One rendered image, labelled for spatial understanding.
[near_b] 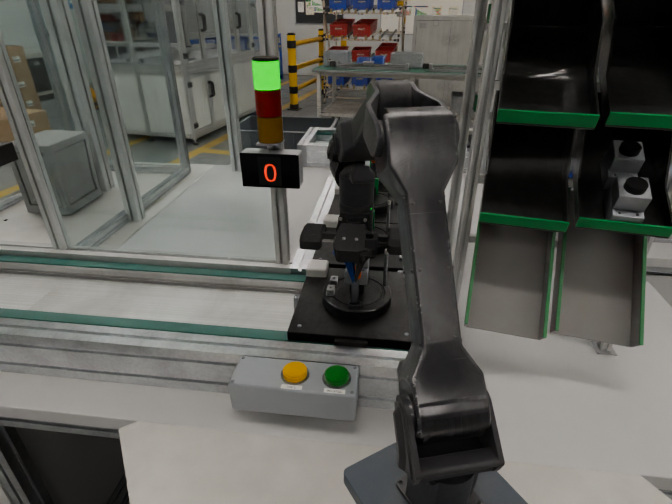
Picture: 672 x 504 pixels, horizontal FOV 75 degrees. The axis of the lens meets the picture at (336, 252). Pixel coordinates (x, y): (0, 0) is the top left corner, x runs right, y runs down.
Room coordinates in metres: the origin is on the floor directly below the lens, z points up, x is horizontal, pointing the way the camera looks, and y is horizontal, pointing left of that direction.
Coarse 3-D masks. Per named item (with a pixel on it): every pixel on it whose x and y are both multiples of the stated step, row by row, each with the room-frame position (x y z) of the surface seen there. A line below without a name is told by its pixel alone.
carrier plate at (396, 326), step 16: (336, 272) 0.85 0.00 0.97; (400, 272) 0.85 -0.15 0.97; (304, 288) 0.79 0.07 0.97; (320, 288) 0.79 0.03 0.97; (400, 288) 0.79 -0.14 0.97; (304, 304) 0.73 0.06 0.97; (320, 304) 0.73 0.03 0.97; (400, 304) 0.73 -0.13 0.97; (304, 320) 0.68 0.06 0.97; (320, 320) 0.68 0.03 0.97; (336, 320) 0.68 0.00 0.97; (352, 320) 0.68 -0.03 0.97; (368, 320) 0.68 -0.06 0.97; (384, 320) 0.68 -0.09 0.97; (400, 320) 0.68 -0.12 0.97; (288, 336) 0.64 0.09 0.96; (304, 336) 0.64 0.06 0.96; (320, 336) 0.64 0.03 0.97; (336, 336) 0.63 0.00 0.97; (352, 336) 0.63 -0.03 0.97; (368, 336) 0.63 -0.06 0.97; (384, 336) 0.63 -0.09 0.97; (400, 336) 0.63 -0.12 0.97
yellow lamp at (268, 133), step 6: (258, 120) 0.87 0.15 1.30; (264, 120) 0.87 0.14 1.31; (270, 120) 0.87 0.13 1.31; (276, 120) 0.87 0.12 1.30; (258, 126) 0.88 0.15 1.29; (264, 126) 0.87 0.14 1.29; (270, 126) 0.86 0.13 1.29; (276, 126) 0.87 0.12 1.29; (282, 126) 0.89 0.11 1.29; (258, 132) 0.88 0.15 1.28; (264, 132) 0.87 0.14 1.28; (270, 132) 0.86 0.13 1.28; (276, 132) 0.87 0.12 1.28; (282, 132) 0.88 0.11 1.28; (258, 138) 0.88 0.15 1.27; (264, 138) 0.87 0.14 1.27; (270, 138) 0.86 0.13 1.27; (276, 138) 0.87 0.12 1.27; (282, 138) 0.88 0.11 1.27
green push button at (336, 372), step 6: (330, 366) 0.55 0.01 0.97; (336, 366) 0.55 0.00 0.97; (342, 366) 0.55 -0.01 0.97; (330, 372) 0.54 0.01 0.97; (336, 372) 0.54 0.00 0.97; (342, 372) 0.54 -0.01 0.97; (348, 372) 0.54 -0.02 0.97; (330, 378) 0.52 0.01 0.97; (336, 378) 0.52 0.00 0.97; (342, 378) 0.52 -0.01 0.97; (348, 378) 0.53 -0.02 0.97; (330, 384) 0.52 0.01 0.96; (336, 384) 0.52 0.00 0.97; (342, 384) 0.52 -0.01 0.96
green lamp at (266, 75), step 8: (256, 64) 0.87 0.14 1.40; (264, 64) 0.86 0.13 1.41; (272, 64) 0.87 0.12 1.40; (256, 72) 0.87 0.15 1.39; (264, 72) 0.86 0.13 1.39; (272, 72) 0.87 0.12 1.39; (256, 80) 0.87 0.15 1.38; (264, 80) 0.86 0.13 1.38; (272, 80) 0.87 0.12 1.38; (256, 88) 0.87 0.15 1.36; (264, 88) 0.86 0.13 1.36; (272, 88) 0.87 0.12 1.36
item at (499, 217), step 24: (504, 144) 0.82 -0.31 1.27; (528, 144) 0.81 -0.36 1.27; (552, 144) 0.80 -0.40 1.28; (504, 168) 0.76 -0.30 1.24; (528, 168) 0.75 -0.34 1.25; (552, 168) 0.75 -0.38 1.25; (504, 192) 0.71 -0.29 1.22; (528, 192) 0.70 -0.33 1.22; (552, 192) 0.70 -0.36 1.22; (480, 216) 0.65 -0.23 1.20; (504, 216) 0.64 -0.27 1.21; (528, 216) 0.65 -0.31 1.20; (552, 216) 0.65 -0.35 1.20
